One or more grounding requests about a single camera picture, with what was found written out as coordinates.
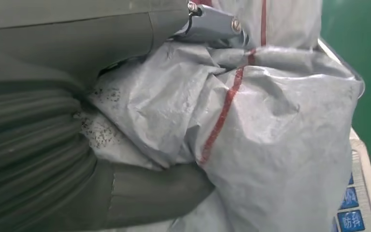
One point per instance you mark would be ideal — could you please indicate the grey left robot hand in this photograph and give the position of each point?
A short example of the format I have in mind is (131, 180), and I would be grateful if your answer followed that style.
(76, 35)

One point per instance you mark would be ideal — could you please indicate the grey courier bag red stripe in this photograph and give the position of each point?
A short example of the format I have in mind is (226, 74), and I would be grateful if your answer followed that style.
(268, 128)

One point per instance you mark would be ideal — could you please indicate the green conveyor belt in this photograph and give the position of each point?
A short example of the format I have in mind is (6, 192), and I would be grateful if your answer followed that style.
(364, 48)

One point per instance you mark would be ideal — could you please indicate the white electronic scale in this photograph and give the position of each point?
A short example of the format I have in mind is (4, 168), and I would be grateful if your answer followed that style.
(361, 205)

